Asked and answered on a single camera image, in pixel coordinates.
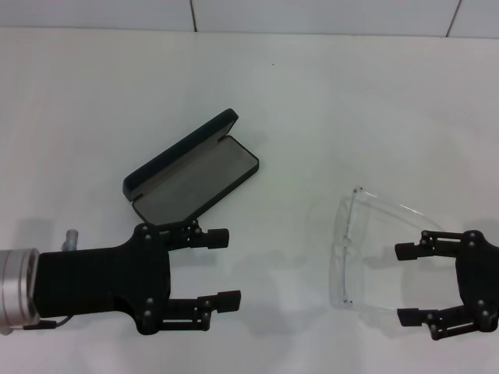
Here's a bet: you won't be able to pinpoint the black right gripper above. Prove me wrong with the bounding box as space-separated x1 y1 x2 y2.
394 229 499 339

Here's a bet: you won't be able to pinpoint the left gripper connector cable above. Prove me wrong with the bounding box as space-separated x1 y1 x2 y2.
23 229 81 332

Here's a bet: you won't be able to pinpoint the black glasses case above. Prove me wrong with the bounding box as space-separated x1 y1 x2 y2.
122 108 260 228

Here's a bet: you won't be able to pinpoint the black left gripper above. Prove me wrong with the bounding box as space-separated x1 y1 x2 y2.
37 218 230 336

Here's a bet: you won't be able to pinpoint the clear plastic glasses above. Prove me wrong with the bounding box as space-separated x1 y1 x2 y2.
329 187 441 312

